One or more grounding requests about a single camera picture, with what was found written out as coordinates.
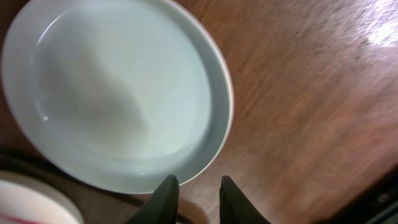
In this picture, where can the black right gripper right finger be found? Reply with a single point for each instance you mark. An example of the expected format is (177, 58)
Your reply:
(235, 208)

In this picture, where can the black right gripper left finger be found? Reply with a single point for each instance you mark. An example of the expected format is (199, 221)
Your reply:
(162, 206)

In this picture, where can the pale green plate red stain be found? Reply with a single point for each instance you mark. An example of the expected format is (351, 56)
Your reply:
(118, 94)

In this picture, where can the cream plate with red stain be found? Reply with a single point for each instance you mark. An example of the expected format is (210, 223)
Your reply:
(25, 200)

